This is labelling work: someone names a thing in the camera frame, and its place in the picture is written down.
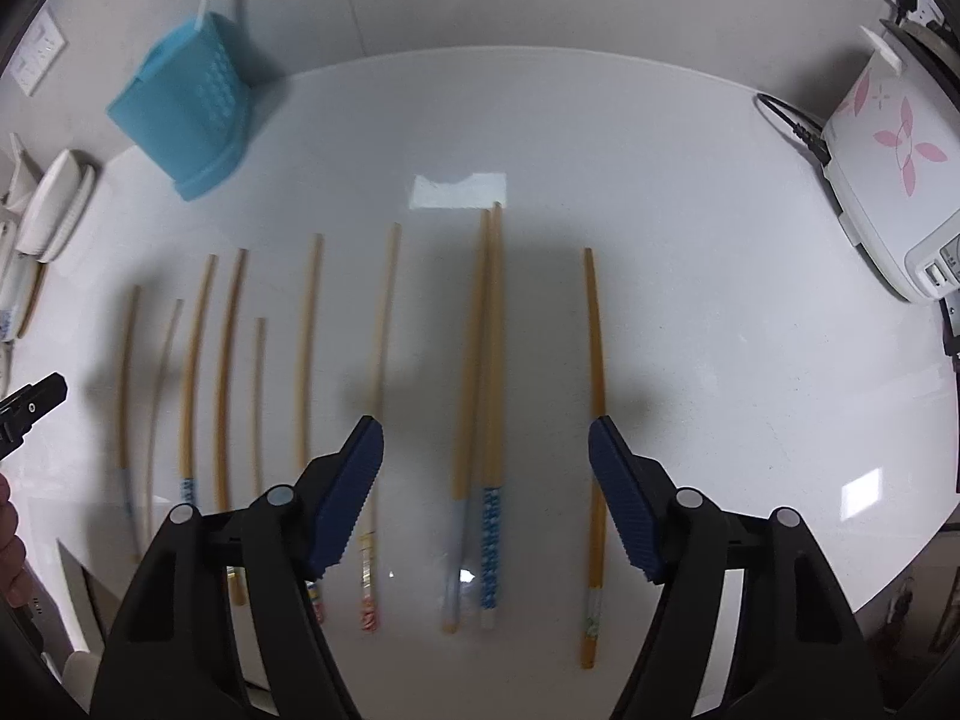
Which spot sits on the person's left hand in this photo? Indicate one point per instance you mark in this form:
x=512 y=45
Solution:
x=15 y=578

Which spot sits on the white floral rice cooker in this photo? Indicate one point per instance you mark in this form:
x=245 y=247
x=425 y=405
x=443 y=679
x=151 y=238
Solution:
x=893 y=163

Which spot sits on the chopstick with blue dotted end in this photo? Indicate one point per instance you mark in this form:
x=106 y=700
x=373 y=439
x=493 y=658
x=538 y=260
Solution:
x=492 y=471

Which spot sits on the white ceramic dish stack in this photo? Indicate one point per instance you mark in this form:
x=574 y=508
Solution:
x=19 y=272

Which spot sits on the chopstick with green end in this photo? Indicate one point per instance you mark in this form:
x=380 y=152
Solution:
x=597 y=513

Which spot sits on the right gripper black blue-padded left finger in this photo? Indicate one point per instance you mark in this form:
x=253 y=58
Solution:
x=172 y=652

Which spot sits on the white wall socket left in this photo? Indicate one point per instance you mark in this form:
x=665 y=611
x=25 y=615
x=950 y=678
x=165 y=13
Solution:
x=39 y=48

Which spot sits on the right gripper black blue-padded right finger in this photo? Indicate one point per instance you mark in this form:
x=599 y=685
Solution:
x=798 y=651

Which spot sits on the chopstick with red patterned end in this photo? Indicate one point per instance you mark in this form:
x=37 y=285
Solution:
x=368 y=532

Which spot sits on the blue plastic utensil holder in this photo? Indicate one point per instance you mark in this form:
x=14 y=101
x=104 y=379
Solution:
x=187 y=108

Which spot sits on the white ceramic bowl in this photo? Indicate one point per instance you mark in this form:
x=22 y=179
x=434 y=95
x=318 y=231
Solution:
x=56 y=207

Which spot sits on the dark-ended chopstick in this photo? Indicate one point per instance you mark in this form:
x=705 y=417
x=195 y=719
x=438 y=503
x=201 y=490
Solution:
x=122 y=426

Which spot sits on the plain wooden chopstick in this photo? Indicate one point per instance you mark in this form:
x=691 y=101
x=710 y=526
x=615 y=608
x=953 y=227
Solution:
x=223 y=389

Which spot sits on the chopstick with grey end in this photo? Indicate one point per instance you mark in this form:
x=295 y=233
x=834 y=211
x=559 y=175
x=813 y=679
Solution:
x=464 y=434

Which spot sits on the pale thin chopstick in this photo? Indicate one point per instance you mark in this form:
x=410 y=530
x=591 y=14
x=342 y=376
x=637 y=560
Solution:
x=155 y=413

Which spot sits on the chopstick with blue band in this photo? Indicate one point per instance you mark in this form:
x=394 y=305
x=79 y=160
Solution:
x=190 y=383

